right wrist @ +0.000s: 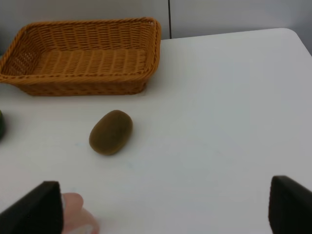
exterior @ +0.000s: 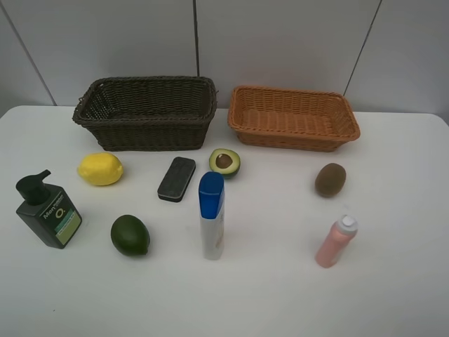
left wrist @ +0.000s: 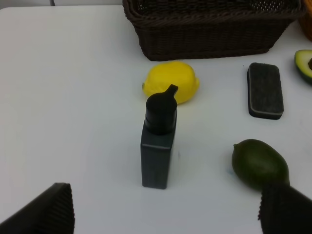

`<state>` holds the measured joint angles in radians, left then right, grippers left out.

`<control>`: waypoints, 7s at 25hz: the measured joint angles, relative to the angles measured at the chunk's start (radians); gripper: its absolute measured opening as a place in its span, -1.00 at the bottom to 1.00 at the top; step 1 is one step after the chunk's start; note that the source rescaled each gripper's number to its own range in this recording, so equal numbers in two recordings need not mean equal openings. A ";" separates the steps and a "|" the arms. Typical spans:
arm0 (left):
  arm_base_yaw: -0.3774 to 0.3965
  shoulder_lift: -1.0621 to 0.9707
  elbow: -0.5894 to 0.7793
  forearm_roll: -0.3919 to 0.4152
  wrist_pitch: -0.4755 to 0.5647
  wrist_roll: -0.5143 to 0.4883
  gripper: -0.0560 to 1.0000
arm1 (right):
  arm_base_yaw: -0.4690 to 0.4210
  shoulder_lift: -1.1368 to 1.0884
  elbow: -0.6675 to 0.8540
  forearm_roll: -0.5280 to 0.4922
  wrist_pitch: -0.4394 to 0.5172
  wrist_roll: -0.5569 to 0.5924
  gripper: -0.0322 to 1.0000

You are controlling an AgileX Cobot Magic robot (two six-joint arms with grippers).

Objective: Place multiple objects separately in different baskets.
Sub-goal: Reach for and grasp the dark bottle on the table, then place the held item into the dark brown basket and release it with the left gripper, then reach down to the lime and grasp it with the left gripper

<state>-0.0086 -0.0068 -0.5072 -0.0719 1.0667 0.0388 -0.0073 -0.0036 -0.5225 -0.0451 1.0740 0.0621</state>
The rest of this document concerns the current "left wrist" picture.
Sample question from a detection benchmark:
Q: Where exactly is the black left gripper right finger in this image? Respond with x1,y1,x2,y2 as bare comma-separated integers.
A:
258,183,312,234

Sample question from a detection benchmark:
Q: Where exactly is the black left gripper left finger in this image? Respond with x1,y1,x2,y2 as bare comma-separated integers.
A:
0,183,75,234

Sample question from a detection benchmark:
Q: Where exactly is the dark green lime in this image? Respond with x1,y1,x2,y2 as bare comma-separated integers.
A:
232,139,290,191

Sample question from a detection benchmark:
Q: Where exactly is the black whiteboard eraser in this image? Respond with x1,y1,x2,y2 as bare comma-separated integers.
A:
247,62,284,120

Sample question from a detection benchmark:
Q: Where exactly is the black pump bottle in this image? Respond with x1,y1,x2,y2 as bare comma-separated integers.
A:
140,84,178,189

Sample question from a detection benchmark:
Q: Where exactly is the halved avocado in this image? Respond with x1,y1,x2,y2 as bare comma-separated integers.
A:
294,50,312,85

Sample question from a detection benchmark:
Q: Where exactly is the yellow lemon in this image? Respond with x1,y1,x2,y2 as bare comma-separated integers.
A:
142,61,199,104

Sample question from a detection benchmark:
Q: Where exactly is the orange wicker basket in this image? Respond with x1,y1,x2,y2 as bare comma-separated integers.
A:
298,0,312,41

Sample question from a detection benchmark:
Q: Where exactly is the dark brown wicker basket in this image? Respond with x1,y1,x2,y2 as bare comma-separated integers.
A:
122,0,307,61

